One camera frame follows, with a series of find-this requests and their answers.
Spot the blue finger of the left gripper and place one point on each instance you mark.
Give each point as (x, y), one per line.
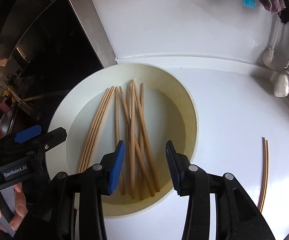
(27, 134)
(52, 139)

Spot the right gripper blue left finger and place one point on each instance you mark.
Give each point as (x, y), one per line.
(116, 160)

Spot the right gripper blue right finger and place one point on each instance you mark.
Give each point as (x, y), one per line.
(175, 167)

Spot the wooden chopstick two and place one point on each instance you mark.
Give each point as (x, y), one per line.
(135, 149)

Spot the wooden chopstick four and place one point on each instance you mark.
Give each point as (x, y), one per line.
(100, 127)

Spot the wooden chopstick five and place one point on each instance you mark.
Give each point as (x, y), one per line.
(103, 127)

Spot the wooden chopstick ten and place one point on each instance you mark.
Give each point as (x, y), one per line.
(95, 133)

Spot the wooden chopstick three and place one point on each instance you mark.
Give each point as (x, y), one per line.
(132, 133)

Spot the wooden chopstick nine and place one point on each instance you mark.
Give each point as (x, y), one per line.
(127, 100)

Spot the wooden chopstick eleven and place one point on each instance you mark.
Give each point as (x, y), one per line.
(117, 137)

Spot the wooden chopstick one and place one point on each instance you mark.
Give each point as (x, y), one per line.
(91, 130)

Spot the person left hand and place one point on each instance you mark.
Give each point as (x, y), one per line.
(16, 201)

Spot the pot with glass lid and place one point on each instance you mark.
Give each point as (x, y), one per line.
(7, 117)

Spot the steel spatula turner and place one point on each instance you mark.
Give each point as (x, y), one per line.
(281, 88)

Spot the dark rag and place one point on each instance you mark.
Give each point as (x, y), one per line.
(284, 14)

